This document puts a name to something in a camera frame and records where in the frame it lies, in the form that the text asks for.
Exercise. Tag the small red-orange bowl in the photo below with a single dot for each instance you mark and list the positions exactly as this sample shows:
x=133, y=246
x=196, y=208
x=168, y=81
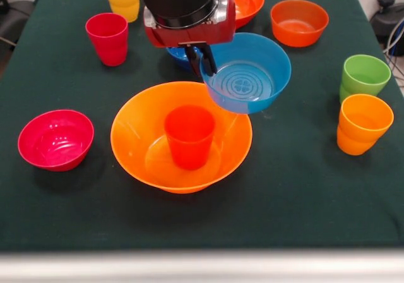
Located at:
x=300, y=27

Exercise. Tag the yellow cup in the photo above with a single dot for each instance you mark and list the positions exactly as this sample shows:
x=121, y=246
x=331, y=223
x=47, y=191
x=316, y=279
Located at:
x=121, y=2

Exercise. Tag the green cup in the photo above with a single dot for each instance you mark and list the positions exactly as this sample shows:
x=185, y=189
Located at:
x=366, y=74

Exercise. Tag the dark blue bowl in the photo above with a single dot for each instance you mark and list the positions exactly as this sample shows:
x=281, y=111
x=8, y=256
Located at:
x=178, y=58

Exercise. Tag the large orange bowl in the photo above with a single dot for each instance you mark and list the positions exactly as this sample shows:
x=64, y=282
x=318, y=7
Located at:
x=135, y=144

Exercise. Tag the light blue bowl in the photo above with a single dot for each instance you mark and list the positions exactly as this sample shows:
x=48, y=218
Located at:
x=252, y=74

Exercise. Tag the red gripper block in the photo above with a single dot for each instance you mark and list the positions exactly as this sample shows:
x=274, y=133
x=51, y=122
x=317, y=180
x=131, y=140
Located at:
x=195, y=35

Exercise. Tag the large red-orange bowl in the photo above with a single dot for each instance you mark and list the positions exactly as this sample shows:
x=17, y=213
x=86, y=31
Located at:
x=247, y=2

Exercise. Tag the dark grey pedestal base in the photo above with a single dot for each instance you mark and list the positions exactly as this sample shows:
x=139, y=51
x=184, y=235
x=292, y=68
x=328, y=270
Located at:
x=386, y=17
x=19, y=11

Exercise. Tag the pink-red cup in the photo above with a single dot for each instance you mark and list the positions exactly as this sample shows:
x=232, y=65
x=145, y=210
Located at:
x=109, y=43

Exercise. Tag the orange cup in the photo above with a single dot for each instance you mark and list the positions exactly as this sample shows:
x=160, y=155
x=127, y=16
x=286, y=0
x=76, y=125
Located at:
x=363, y=131

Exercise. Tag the pink-red bowl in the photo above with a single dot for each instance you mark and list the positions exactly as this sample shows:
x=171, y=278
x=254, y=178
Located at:
x=57, y=144

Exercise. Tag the dark green tablecloth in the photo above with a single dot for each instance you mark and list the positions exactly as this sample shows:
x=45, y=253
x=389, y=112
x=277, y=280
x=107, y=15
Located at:
x=63, y=201

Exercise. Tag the red-orange cup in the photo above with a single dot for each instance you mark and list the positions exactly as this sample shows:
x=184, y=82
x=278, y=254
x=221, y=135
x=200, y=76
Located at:
x=189, y=144

